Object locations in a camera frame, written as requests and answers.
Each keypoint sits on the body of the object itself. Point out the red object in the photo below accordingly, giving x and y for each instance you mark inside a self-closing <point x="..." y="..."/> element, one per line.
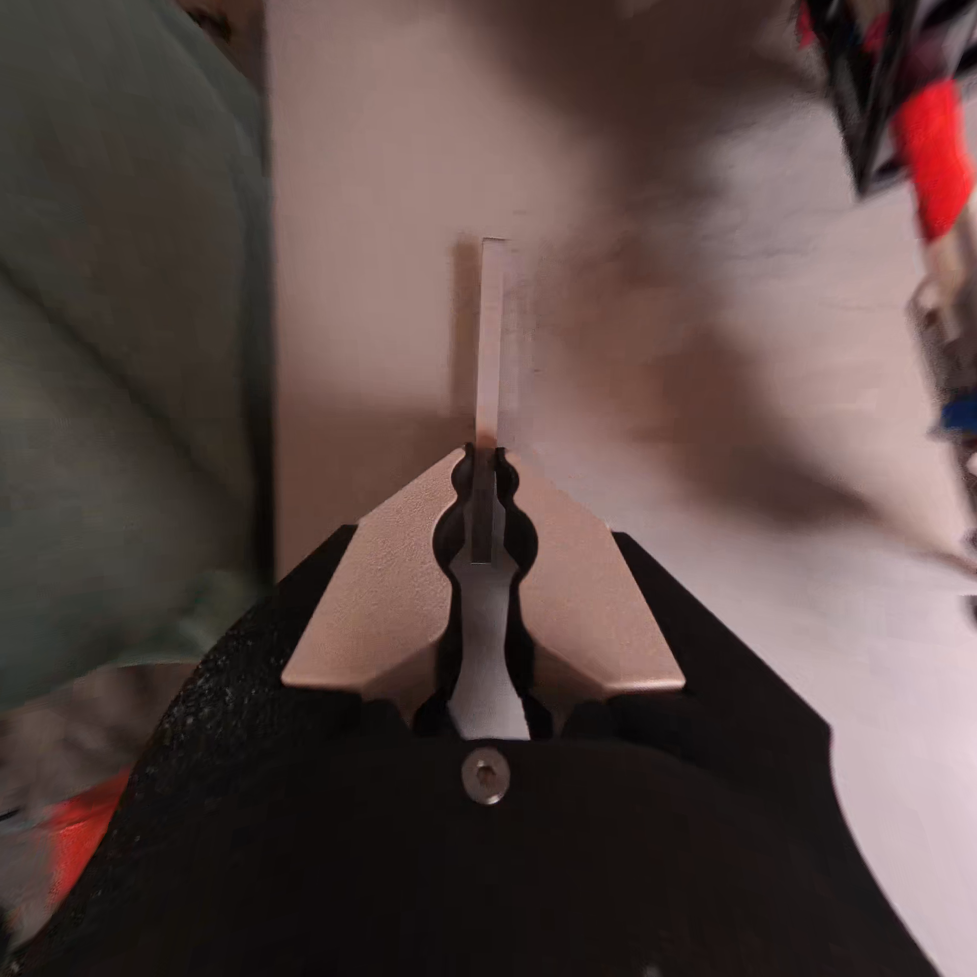
<point x="80" y="839"/>

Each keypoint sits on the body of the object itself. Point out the person's green shirt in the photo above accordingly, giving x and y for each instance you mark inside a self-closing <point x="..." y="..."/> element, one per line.
<point x="114" y="343"/>

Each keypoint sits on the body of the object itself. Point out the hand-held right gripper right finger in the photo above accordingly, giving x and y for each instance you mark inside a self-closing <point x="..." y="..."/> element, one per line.
<point x="603" y="618"/>

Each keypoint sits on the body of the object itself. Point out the multicoloured lego vehicle model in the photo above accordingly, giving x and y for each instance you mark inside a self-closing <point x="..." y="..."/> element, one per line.
<point x="931" y="168"/>

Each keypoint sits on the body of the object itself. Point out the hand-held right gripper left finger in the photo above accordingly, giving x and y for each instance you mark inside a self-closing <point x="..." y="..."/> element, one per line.
<point x="359" y="618"/>

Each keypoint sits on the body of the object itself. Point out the long dark grey lego beam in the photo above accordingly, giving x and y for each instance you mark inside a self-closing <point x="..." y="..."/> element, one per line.
<point x="490" y="343"/>

